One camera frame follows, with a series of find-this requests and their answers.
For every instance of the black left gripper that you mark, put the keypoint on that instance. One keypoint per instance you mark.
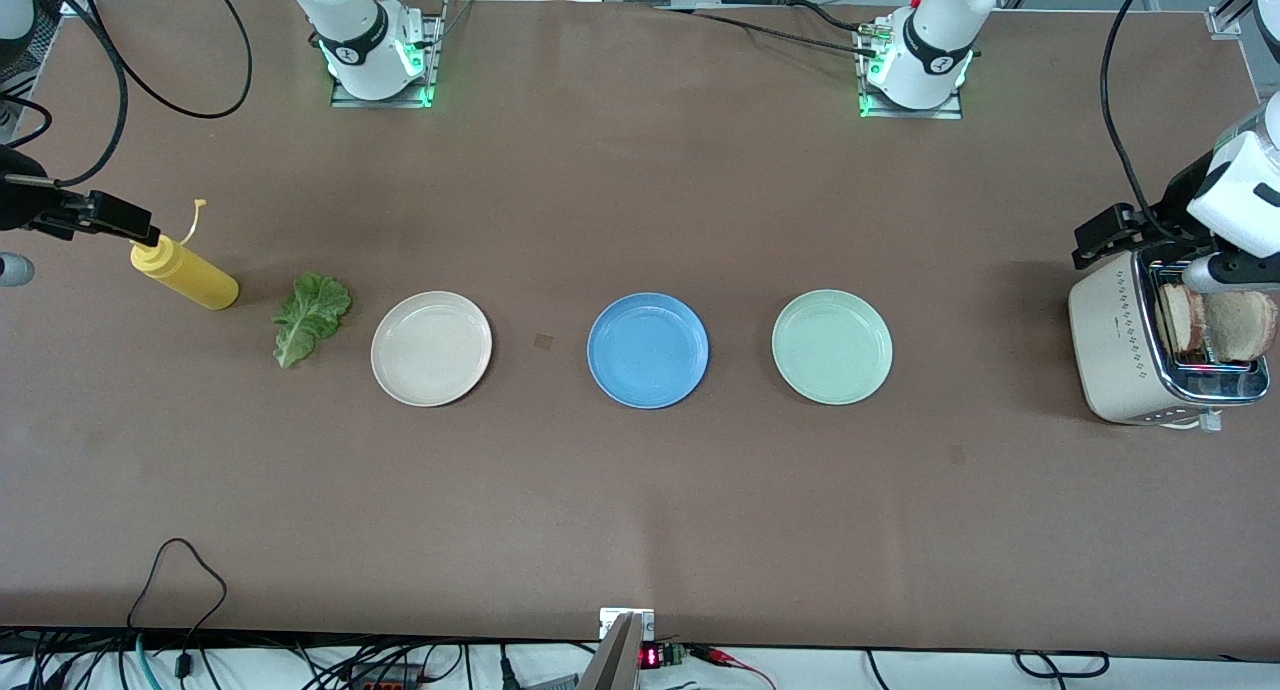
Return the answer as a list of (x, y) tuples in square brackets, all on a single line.
[(1172, 212)]

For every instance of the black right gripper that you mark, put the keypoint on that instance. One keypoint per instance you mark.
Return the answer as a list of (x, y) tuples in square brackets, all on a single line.
[(22, 202)]

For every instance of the yellow squeeze bottle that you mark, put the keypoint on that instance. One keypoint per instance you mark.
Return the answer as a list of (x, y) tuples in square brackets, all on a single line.
[(195, 280)]

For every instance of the brown bread slice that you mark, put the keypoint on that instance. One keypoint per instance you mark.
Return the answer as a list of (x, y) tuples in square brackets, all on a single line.
[(1240, 325), (1178, 320)]

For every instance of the green lettuce leaf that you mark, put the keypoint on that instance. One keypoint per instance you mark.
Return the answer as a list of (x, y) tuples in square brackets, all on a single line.
[(310, 315)]

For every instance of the light green round plate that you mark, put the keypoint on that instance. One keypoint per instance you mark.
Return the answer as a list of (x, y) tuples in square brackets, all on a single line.
[(830, 348)]

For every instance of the beige round plate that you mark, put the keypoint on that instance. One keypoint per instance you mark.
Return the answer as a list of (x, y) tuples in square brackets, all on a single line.
[(430, 350)]

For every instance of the blue round plate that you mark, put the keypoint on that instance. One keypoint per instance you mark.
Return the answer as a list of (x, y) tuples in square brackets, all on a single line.
[(648, 350)]

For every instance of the cream chrome toaster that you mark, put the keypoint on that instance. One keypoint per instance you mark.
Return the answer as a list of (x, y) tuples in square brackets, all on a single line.
[(1110, 350)]

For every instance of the black white checkered fabric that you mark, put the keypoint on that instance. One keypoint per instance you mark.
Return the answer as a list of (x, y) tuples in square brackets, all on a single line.
[(45, 50)]

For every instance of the red black clip leads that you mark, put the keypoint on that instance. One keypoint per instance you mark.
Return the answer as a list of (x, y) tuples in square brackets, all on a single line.
[(720, 656)]

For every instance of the red LED display module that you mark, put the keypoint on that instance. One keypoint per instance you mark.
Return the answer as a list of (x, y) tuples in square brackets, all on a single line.
[(652, 657)]

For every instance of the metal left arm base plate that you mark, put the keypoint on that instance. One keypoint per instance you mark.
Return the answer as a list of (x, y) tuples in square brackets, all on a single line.
[(910, 114)]

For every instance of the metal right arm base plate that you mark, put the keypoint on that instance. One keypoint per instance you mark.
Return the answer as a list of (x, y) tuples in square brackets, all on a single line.
[(380, 102)]

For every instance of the aluminium camera mount post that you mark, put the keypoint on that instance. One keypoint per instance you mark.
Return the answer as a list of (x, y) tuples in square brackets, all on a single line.
[(620, 660)]

